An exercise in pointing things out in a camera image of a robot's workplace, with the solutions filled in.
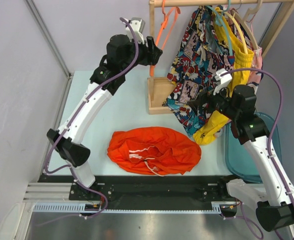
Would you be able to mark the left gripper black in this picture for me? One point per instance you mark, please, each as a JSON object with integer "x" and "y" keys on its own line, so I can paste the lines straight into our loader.
{"x": 152, "y": 54}

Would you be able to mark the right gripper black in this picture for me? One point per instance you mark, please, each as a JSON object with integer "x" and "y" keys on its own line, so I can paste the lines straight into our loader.
{"x": 205, "y": 97}

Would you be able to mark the orange shorts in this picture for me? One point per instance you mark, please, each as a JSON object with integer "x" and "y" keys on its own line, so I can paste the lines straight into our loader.
{"x": 153, "y": 150}

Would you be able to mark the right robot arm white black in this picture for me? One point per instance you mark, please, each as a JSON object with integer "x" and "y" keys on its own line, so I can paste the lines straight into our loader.
{"x": 274, "y": 209}

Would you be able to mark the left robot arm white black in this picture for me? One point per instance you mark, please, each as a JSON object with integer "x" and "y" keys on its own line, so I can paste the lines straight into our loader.
{"x": 123, "y": 53}

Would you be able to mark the comic print shorts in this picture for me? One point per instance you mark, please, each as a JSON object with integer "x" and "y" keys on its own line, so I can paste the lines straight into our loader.
{"x": 184, "y": 74}

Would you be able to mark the yellow shorts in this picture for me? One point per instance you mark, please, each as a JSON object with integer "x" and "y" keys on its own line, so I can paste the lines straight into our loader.
{"x": 239, "y": 62}

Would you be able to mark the pink patterned shorts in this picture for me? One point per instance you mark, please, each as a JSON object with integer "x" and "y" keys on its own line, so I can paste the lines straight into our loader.
{"x": 255, "y": 77}

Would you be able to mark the teal plastic hanger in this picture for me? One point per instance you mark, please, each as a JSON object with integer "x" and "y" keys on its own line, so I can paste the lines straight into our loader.
{"x": 220, "y": 22}

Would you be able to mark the yellow plastic hanger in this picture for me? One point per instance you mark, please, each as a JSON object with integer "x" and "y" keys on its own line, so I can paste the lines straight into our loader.
{"x": 232, "y": 17}

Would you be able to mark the beige plastic hanger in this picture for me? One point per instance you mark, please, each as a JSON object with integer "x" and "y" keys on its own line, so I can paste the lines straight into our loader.
{"x": 250, "y": 36}

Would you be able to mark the wooden clothes rack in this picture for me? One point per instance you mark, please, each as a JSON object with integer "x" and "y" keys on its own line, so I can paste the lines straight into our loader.
{"x": 159, "y": 87}

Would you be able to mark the teal plastic basket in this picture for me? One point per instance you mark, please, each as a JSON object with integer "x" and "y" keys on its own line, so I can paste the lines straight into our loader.
{"x": 238, "y": 160}

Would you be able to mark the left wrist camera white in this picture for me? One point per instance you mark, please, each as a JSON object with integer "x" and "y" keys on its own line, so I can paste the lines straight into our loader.
{"x": 137, "y": 24}

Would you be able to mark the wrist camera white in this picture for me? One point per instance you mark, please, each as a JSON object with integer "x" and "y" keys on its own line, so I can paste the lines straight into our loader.
{"x": 137, "y": 24}
{"x": 222, "y": 79}

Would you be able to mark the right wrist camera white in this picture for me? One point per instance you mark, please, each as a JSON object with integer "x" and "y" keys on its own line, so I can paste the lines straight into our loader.
{"x": 222, "y": 79}

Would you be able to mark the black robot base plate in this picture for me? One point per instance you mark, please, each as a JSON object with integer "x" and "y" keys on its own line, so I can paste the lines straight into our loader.
{"x": 150, "y": 203}

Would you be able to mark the white cable duct strip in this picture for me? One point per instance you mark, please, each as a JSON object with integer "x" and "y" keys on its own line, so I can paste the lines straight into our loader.
{"x": 86, "y": 208}

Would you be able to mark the aluminium corner post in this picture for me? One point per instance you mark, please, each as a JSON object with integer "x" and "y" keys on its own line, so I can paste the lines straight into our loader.
{"x": 42, "y": 26}

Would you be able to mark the aluminium frame rail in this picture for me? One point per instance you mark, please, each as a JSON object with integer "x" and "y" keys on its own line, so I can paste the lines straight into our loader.
{"x": 47, "y": 192}

